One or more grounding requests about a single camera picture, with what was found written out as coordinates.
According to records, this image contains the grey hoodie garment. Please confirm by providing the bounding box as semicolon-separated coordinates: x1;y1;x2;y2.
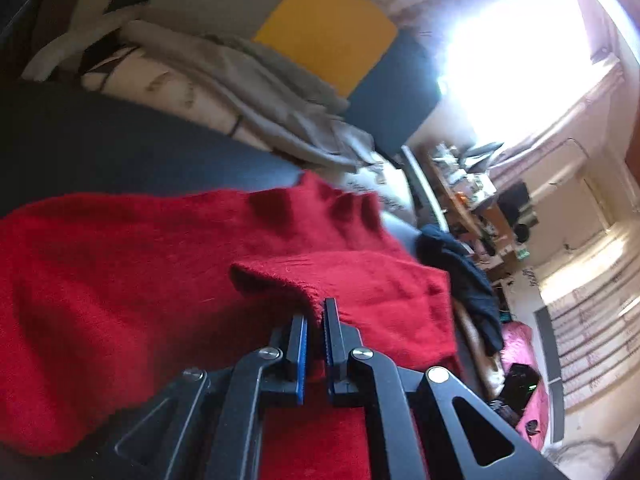
120;20;374;172

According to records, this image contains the cream patterned pillow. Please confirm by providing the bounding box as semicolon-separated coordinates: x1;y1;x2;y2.
81;47;271;152

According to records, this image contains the pink cloth on floor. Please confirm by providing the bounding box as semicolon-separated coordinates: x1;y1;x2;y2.
489;322;550;451

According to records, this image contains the black monitor screen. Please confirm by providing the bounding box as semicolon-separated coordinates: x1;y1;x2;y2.
497;181;529;226

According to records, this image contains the dark navy garment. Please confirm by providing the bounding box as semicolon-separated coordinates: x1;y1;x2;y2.
416;224;504;356

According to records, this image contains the wooden side desk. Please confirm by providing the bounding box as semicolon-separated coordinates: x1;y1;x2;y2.
424;143;518;281

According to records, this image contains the colour block sofa cushion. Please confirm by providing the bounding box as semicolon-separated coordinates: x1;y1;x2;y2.
107;0;440;157

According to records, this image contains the red knit sweater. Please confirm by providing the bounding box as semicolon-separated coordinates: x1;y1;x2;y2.
1;174;459;479

